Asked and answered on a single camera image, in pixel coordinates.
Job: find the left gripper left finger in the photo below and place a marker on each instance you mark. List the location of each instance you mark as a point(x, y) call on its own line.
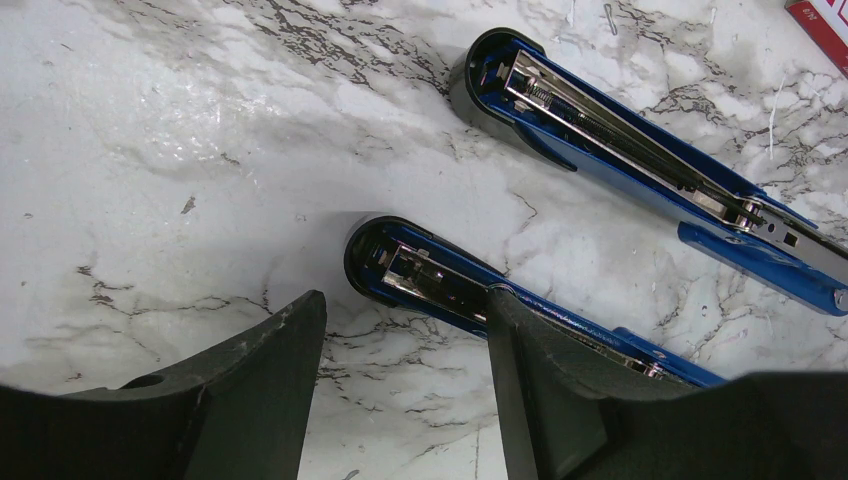
point(237, 410)

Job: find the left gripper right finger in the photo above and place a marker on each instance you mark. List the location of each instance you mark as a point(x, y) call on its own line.
point(568, 412)

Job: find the blue stapler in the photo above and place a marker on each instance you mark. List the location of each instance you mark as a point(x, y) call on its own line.
point(505, 85)

